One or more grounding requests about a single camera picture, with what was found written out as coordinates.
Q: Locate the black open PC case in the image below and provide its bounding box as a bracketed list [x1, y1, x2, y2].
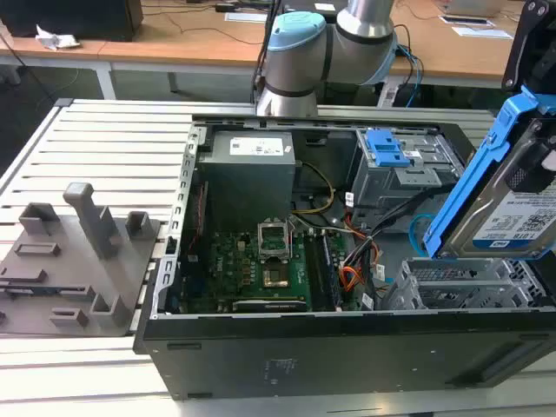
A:
[132, 113, 556, 400]

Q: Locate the hard disk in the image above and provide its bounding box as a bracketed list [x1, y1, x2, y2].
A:
[423, 84, 556, 261]

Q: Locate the black graphics card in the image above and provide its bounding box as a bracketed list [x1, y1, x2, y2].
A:
[232, 296, 308, 313]

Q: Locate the metal socket cover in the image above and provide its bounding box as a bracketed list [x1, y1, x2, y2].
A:
[257, 221, 290, 261]

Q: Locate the orange wire bundle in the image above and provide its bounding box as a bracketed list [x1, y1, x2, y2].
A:
[338, 264, 371, 295]

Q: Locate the black box on desk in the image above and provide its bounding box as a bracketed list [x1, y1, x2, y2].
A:
[0, 0, 144, 43]

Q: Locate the blue plastic drive latch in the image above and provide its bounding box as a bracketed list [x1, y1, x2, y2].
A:
[366, 129, 412, 168]

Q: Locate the yellow and black wire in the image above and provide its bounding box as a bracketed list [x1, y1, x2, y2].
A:
[290, 161, 336, 215]

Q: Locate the black power wire bundle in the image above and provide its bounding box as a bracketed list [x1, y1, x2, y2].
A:
[342, 189, 440, 266]

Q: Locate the grey parts rack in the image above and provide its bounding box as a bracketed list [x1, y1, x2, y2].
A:
[0, 182, 162, 338]

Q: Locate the crumpled white paper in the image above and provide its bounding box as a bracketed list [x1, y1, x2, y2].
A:
[35, 24, 82, 51]

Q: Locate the grey power supply unit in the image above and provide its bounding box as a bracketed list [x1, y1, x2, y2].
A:
[197, 129, 297, 229]

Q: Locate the blue disk wire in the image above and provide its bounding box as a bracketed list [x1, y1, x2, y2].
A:
[409, 212, 432, 257]

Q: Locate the wooden desk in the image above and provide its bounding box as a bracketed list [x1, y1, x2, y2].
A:
[0, 0, 556, 90]

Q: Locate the metal drive cage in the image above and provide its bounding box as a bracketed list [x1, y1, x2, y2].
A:
[349, 128, 466, 222]

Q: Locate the black RAM stick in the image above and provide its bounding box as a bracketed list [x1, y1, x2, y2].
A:
[303, 234, 334, 312]
[321, 232, 344, 310]

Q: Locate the CPU socket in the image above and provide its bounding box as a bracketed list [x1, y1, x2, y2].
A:
[261, 259, 292, 290]

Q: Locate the metal disk bay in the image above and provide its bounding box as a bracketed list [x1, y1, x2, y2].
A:
[381, 258, 544, 312]

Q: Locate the green motherboard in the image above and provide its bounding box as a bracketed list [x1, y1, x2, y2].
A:
[180, 229, 374, 314]

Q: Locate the blue background cable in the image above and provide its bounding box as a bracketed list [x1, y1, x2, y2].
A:
[397, 43, 426, 109]

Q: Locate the black arm base cable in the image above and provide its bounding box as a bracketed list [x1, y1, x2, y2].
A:
[251, 0, 281, 105]

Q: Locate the white paper sheet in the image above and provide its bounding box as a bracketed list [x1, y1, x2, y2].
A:
[224, 11, 268, 23]
[451, 25, 514, 41]

